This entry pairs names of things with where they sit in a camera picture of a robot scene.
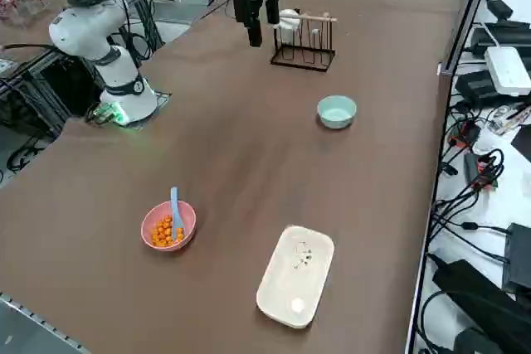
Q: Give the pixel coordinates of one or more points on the blue plastic spoon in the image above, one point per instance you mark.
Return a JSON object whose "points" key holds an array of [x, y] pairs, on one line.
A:
{"points": [[174, 205]]}

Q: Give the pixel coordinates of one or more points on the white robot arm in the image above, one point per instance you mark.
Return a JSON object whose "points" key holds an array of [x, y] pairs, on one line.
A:
{"points": [[83, 35]]}

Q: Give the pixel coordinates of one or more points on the green bowl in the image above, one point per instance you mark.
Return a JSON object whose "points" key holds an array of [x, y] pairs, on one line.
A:
{"points": [[336, 122]]}

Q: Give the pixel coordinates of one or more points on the pink bowl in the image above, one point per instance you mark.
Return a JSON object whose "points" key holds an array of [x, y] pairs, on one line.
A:
{"points": [[187, 215]]}

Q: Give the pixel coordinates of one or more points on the orange popcorn heap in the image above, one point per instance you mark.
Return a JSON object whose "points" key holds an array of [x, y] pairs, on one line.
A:
{"points": [[159, 231]]}

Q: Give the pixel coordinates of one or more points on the white cup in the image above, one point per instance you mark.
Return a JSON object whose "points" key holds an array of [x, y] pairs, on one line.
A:
{"points": [[289, 22]]}

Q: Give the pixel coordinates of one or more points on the black power brick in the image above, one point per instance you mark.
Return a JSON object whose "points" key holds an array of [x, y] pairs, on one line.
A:
{"points": [[477, 86]]}

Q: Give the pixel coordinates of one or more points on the red black small device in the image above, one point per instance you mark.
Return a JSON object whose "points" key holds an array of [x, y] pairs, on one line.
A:
{"points": [[462, 135]]}

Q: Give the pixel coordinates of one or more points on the black flat device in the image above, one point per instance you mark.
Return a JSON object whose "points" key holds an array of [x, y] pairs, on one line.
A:
{"points": [[504, 35]]}

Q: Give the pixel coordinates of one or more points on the packet of wooden sticks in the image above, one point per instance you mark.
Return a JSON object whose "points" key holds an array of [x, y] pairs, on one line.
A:
{"points": [[514, 115]]}

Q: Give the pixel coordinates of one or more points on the cream rectangular dish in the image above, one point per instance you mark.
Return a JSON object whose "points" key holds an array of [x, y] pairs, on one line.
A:
{"points": [[290, 283]]}

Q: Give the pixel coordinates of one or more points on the dark brown board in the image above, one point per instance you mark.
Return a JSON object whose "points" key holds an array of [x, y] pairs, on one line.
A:
{"points": [[523, 142]]}

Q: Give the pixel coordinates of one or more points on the black box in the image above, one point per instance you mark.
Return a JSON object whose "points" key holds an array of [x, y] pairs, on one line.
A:
{"points": [[520, 258]]}

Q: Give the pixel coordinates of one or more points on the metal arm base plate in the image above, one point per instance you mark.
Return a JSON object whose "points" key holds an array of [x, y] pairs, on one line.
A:
{"points": [[162, 99]]}

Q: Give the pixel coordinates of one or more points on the aluminium frame post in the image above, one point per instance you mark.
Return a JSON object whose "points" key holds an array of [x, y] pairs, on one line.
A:
{"points": [[468, 10]]}

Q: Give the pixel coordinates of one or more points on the black metal frame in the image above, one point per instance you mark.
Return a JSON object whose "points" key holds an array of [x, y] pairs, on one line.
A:
{"points": [[50, 80]]}

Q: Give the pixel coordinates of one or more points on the grey aluminium rail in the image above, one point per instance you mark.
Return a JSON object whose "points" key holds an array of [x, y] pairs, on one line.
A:
{"points": [[33, 321]]}

